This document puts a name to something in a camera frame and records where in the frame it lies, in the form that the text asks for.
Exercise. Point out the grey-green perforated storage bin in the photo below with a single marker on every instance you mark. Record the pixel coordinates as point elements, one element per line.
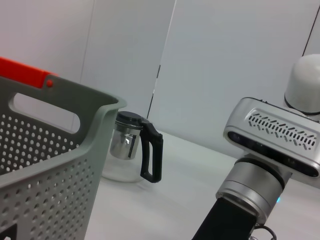
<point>50,175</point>

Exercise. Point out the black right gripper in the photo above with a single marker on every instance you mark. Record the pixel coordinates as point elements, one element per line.
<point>225,222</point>

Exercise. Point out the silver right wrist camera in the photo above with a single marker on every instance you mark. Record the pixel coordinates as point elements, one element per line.
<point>275,140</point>

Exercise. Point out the black wall panel hinge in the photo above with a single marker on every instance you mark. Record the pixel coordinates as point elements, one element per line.
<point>158,71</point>

